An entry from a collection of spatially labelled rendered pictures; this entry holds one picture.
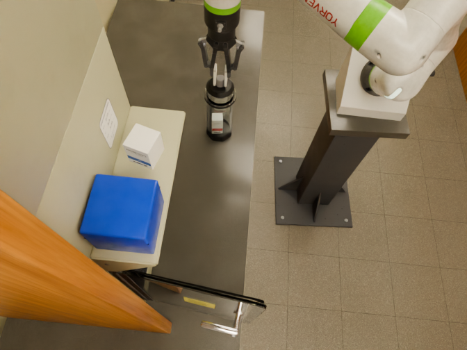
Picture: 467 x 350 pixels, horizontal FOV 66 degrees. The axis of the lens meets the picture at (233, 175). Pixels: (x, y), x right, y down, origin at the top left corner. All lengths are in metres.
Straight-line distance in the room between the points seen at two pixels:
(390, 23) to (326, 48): 2.31
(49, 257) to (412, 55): 0.80
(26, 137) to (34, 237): 0.18
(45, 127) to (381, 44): 0.70
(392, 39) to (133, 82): 1.04
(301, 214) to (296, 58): 1.33
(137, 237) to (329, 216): 1.89
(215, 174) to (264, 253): 0.99
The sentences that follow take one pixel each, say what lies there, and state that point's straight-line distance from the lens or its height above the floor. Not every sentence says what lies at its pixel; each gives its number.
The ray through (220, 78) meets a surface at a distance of 1.18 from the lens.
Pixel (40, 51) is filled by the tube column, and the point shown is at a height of 1.82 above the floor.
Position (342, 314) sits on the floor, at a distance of 2.25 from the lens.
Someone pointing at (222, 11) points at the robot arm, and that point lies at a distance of 0.95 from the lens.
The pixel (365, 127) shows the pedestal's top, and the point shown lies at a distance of 1.56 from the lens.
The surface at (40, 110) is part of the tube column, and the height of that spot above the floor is 1.78.
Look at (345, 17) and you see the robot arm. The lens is 0.92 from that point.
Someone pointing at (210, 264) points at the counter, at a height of 0.94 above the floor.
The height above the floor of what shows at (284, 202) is 0.02.
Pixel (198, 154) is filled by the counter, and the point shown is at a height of 0.94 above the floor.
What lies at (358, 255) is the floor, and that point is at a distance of 2.35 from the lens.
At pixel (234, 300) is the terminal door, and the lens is 0.74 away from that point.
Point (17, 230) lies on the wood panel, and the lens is 0.27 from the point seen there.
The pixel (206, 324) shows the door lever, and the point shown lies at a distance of 0.92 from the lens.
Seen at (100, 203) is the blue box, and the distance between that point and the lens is 0.59.
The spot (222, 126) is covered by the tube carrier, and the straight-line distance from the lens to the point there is 1.31.
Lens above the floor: 2.12
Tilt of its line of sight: 63 degrees down
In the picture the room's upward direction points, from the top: 6 degrees clockwise
